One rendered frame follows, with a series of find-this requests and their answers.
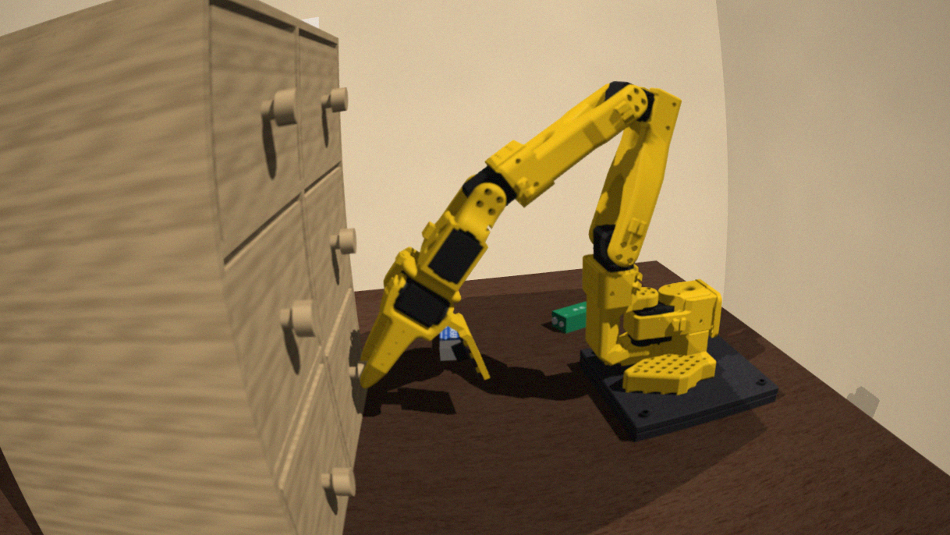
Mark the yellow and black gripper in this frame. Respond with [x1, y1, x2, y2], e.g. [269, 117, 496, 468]
[360, 246, 490, 388]

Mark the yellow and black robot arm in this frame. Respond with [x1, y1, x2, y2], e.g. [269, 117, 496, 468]
[417, 81, 717, 395]

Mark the blue and white eraser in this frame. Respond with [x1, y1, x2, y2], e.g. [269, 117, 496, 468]
[439, 326, 461, 361]

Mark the wooden chest of drawers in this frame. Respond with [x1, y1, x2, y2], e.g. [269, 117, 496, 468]
[0, 0, 367, 535]

